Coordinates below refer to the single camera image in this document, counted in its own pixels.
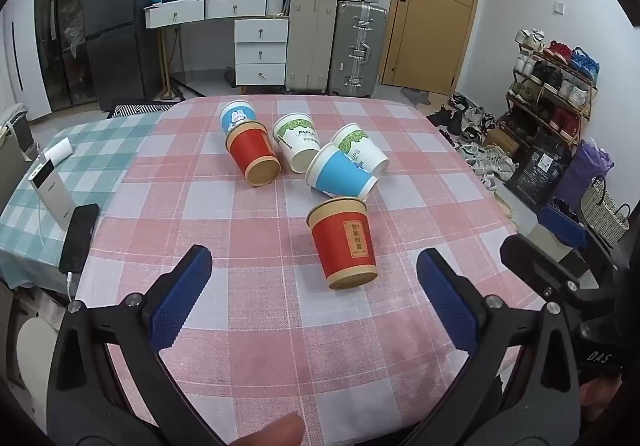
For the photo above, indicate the pile of sneakers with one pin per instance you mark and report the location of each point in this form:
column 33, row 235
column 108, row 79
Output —
column 475, row 125

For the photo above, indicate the wooden door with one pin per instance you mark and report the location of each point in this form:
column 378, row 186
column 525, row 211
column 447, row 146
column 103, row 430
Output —
column 440, row 10

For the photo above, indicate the person's left hand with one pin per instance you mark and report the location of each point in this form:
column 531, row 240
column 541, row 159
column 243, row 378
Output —
column 272, row 431

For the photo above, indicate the black refrigerator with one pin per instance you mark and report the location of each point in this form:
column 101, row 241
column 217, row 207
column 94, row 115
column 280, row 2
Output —
column 125, row 15

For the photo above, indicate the white vanity desk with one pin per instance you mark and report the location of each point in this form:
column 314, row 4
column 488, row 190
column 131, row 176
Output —
column 220, row 7

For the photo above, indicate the glass door cabinet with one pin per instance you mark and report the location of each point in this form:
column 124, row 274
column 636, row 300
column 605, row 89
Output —
column 60, row 25

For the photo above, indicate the cardboard box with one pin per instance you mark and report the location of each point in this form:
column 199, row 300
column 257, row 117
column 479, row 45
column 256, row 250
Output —
column 502, row 139

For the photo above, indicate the blue and white paper cup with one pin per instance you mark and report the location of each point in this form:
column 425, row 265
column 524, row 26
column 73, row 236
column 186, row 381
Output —
column 340, row 170

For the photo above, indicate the pink checked tablecloth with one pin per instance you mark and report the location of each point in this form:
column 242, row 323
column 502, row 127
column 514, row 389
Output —
column 200, row 196

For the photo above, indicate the red paper cup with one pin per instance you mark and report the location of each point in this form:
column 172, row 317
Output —
column 342, row 241
column 250, row 148

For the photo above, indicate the black smartphone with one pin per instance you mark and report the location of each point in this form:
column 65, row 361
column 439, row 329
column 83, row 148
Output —
column 80, row 238

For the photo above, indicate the small white box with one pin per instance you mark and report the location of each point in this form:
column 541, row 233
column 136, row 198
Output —
column 56, row 150

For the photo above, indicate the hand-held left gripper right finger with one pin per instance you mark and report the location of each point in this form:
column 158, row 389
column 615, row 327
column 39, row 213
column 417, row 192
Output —
column 447, row 298

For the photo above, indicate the woven basket bag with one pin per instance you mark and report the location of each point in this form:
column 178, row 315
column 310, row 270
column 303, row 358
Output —
column 605, row 216

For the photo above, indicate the rows of assorted shoes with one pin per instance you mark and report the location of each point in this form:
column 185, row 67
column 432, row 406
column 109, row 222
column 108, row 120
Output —
column 555, row 75

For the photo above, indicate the blue rabbit print paper cup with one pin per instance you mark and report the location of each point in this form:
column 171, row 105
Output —
column 237, row 114

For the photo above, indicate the wooden shoe rack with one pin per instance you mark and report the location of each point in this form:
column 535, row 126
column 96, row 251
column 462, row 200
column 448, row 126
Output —
column 587, row 88

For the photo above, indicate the striped rug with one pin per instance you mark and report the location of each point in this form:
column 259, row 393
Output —
column 140, row 109

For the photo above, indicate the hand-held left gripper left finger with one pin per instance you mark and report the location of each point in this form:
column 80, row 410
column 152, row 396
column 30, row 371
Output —
column 180, row 296

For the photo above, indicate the purple bag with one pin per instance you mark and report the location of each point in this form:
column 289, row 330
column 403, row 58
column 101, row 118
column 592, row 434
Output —
column 587, row 165

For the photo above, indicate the white wall switch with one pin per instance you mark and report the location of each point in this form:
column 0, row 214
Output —
column 559, row 7

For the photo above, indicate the white drawer unit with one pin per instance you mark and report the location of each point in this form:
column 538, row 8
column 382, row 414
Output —
column 260, row 50

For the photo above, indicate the grey floor cloth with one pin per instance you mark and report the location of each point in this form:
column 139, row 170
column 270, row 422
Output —
column 415, row 97

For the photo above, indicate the white green-leaf paper cup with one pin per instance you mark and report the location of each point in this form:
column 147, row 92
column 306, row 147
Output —
column 295, row 138
column 361, row 140

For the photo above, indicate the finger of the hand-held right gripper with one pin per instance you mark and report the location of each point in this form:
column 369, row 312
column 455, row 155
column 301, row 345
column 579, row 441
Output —
column 562, row 226
column 535, row 261

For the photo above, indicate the silver suitcase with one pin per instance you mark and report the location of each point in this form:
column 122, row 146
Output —
column 357, row 45

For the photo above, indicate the beige suitcase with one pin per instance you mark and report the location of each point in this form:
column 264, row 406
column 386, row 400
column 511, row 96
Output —
column 311, row 43

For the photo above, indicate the white power bank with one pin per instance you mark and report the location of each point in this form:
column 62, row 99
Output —
column 50, row 191

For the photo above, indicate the green checked tablecloth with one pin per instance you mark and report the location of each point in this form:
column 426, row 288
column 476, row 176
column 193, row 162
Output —
column 90, row 165

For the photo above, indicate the black printed sack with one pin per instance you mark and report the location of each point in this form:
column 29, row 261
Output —
column 542, row 165

